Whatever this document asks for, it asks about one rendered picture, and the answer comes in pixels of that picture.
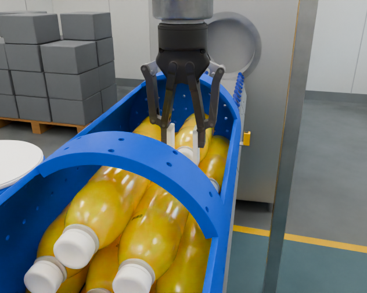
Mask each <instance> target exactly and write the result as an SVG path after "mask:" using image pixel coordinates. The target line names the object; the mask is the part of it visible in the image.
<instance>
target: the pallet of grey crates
mask: <svg viewBox="0 0 367 293"><path fill-rule="evenodd" d="M60 21H61V25H62V34H63V35H60V30H59V22H58V18H57V14H56V13H47V11H28V10H17V11H8V12H0V37H1V38H0V128H1V127H4V126H6V125H8V124H10V123H12V122H15V121H20V122H30V123H31V126H32V130H33V133H35V134H42V133H44V132H46V131H47V130H49V129H50V128H52V127H54V126H56V125H58V126H69V127H76V128H77V133H79V132H80V131H82V130H83V129H84V128H86V127H87V126H88V125H89V124H91V123H92V122H93V121H94V120H96V119H97V118H98V117H99V116H101V115H102V114H104V113H105V112H106V111H107V110H108V109H110V108H111V107H112V106H113V105H115V104H116V103H117V102H118V99H117V84H116V75H115V68H114V47H113V37H112V30H111V15H110V12H70V13H60Z"/></svg>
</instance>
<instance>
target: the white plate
mask: <svg viewBox="0 0 367 293"><path fill-rule="evenodd" d="M43 159H44V156H43V153H42V151H41V149H40V148H39V147H37V146H35V145H33V144H31V143H28V142H24V141H15V140H0V190H1V189H4V188H6V187H9V186H11V185H13V184H15V183H16V182H17V181H19V180H20V179H21V178H22V177H24V176H25V175H26V174H27V173H29V172H30V171H31V170H32V169H33V168H35V167H36V166H38V165H39V164H40V163H41V162H43Z"/></svg>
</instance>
